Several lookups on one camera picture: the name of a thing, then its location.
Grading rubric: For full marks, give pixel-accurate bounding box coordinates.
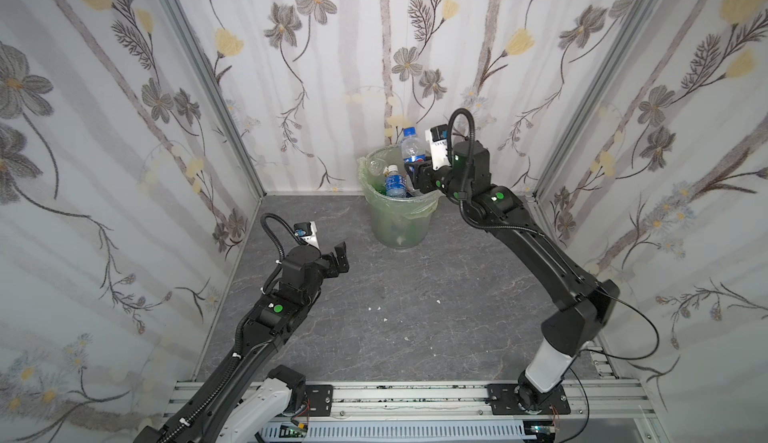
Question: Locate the small blue label bottle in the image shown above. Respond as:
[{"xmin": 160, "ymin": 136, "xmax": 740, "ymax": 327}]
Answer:
[{"xmin": 400, "ymin": 127, "xmax": 426, "ymax": 163}]

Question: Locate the Pocari Sweat bottle white cap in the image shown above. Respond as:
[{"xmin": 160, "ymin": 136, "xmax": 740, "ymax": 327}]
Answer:
[{"xmin": 385, "ymin": 165, "xmax": 408, "ymax": 199}]

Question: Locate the clear bottle white cap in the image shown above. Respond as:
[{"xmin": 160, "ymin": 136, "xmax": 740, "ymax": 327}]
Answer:
[{"xmin": 366, "ymin": 156, "xmax": 389, "ymax": 178}]

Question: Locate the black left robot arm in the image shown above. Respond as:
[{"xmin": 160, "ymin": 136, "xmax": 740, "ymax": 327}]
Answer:
[{"xmin": 135, "ymin": 213, "xmax": 350, "ymax": 442}]

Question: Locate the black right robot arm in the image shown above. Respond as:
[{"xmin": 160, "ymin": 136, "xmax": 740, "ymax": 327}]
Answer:
[{"xmin": 406, "ymin": 108, "xmax": 621, "ymax": 416}]

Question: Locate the green bin liner bag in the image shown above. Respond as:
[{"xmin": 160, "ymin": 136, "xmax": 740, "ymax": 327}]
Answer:
[{"xmin": 357, "ymin": 146, "xmax": 442, "ymax": 219}]

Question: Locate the mesh waste bin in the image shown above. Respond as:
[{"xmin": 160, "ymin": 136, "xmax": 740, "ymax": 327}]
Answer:
[{"xmin": 358, "ymin": 145, "xmax": 445, "ymax": 251}]

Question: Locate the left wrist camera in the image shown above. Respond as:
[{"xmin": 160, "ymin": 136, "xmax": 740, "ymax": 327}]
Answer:
[{"xmin": 293, "ymin": 221, "xmax": 320, "ymax": 249}]

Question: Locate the white vented cable duct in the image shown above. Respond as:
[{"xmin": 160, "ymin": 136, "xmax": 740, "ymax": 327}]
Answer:
[{"xmin": 260, "ymin": 420, "xmax": 538, "ymax": 442}]

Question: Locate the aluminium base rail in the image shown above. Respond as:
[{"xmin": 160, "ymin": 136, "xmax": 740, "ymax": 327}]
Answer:
[{"xmin": 165, "ymin": 377, "xmax": 669, "ymax": 442}]

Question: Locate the right corner aluminium post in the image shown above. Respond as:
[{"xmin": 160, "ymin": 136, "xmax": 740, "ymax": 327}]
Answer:
[{"xmin": 533, "ymin": 0, "xmax": 662, "ymax": 202}]

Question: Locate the corner aluminium post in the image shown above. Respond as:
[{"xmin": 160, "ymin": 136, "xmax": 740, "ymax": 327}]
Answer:
[
  {"xmin": 159, "ymin": 0, "xmax": 266, "ymax": 202},
  {"xmin": 533, "ymin": 0, "xmax": 662, "ymax": 202}
]

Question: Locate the left corner aluminium post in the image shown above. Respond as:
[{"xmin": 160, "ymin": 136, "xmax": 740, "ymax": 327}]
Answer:
[{"xmin": 159, "ymin": 0, "xmax": 266, "ymax": 202}]

